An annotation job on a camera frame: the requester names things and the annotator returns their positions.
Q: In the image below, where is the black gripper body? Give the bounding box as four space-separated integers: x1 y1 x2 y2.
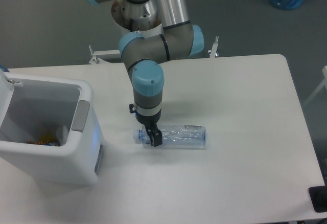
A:
129 103 161 127

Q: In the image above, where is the clear plastic water bottle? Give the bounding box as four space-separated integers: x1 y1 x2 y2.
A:
132 124 207 148

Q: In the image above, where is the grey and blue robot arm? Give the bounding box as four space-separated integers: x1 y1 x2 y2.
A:
89 0 204 147

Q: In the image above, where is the white trash can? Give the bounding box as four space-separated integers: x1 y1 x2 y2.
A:
1 72 104 185

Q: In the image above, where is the yellow trash in can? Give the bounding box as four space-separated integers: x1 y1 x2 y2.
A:
27 133 58 145

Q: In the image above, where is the black box at table edge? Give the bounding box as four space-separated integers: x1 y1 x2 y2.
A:
309 186 326 213

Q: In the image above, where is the white frame at right edge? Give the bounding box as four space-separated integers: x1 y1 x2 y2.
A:
303 65 326 107

